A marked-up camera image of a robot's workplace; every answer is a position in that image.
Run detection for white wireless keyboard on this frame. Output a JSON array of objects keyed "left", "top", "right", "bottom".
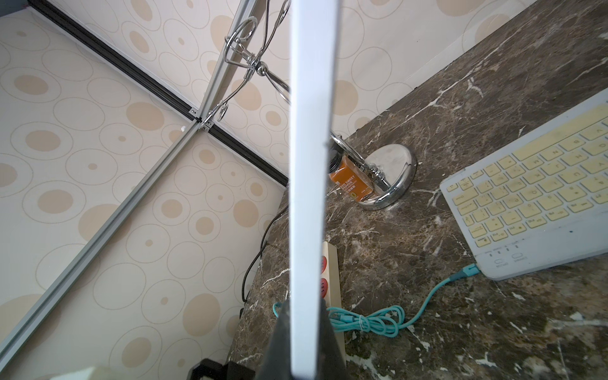
[
  {"left": 440, "top": 91, "right": 607, "bottom": 281},
  {"left": 289, "top": 1, "right": 340, "bottom": 379}
]

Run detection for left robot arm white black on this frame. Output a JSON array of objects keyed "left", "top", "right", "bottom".
[{"left": 50, "top": 359, "right": 256, "bottom": 380}]

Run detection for horizontal aluminium frame bar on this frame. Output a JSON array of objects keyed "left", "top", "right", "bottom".
[{"left": 197, "top": 1, "right": 260, "bottom": 129}]

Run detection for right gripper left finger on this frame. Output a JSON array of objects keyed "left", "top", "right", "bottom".
[{"left": 256, "top": 300, "right": 291, "bottom": 380}]

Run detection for teal charging cable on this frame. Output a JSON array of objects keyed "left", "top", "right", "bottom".
[{"left": 271, "top": 263, "right": 481, "bottom": 339}]

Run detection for chrome mug tree stand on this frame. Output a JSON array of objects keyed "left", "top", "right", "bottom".
[{"left": 209, "top": 1, "right": 417, "bottom": 211}]

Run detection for black power cord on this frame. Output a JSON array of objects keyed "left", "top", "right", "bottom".
[{"left": 239, "top": 203, "right": 291, "bottom": 319}]

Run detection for beige power strip red sockets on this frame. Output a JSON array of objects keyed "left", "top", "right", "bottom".
[{"left": 320, "top": 241, "right": 348, "bottom": 367}]

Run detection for amber bottle black cap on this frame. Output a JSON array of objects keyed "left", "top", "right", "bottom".
[{"left": 329, "top": 150, "right": 375, "bottom": 202}]

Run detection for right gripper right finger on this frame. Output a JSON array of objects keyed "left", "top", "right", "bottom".
[{"left": 317, "top": 299, "right": 348, "bottom": 380}]

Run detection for left diagonal aluminium frame bar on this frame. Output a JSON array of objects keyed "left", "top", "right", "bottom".
[{"left": 1, "top": 119, "right": 212, "bottom": 370}]

